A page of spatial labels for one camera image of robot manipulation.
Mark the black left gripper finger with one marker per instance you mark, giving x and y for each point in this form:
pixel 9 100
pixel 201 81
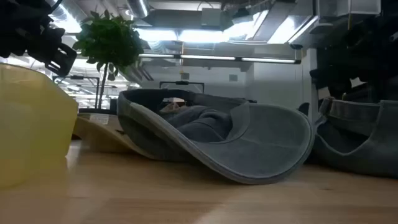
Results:
pixel 63 60

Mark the yellow translucent plastic bin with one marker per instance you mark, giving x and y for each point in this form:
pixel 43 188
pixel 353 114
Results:
pixel 31 124

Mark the khaki cap with white label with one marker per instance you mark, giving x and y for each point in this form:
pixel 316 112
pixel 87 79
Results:
pixel 99 137

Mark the grey denim cap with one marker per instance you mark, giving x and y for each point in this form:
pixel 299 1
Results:
pixel 357 155
pixel 264 149

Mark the green potted plant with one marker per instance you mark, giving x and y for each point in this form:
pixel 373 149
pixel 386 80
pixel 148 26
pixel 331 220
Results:
pixel 109 40

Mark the long ceiling light bar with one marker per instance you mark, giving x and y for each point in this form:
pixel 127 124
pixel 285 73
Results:
pixel 205 57

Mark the silver ceiling duct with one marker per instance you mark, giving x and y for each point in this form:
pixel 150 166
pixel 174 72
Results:
pixel 138 7

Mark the black frame stand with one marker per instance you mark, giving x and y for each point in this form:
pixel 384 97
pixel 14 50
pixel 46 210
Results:
pixel 182 82

